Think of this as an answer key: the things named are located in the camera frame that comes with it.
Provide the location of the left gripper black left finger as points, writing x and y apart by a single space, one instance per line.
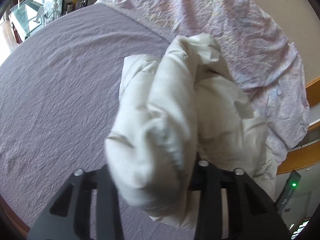
68 214

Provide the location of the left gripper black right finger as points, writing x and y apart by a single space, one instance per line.
233 206

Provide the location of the white puffer down jacket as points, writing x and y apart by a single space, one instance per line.
172 110

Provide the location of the pink floral duvet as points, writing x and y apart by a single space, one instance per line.
260 57

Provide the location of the lilac bed sheet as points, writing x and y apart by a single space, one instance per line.
59 97

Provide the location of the items on window sill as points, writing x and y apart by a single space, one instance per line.
75 5

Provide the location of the glass window railing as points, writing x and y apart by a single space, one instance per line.
29 16

